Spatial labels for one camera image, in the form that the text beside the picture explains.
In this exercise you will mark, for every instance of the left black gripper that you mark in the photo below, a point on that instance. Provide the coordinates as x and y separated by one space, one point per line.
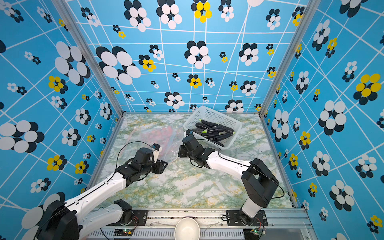
161 166

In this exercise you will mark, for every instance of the white plastic basket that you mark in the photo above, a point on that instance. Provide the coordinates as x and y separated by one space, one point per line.
213 118

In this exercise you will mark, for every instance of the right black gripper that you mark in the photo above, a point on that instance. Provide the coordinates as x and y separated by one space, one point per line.
182 149

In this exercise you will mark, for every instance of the aluminium front rail frame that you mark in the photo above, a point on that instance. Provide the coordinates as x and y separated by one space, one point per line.
210 224

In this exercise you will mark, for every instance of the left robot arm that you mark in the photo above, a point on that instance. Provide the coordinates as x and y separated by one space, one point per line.
76 218

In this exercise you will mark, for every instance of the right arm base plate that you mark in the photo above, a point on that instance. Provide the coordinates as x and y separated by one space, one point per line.
235 218

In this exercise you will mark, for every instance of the clear pink-dotted zip bag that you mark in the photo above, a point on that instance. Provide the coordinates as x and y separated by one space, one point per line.
168 137

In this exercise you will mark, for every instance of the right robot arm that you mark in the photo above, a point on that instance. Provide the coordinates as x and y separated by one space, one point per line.
259 182

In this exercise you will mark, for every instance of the eggplant in basket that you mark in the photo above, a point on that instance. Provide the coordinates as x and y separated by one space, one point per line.
222 137
202 126

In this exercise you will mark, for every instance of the white bowl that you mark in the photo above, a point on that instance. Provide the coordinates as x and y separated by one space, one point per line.
187 229

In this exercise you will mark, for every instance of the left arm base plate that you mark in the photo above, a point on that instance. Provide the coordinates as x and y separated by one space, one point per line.
136 218

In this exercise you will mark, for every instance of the dark purple eggplant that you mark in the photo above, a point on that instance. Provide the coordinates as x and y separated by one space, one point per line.
214 130

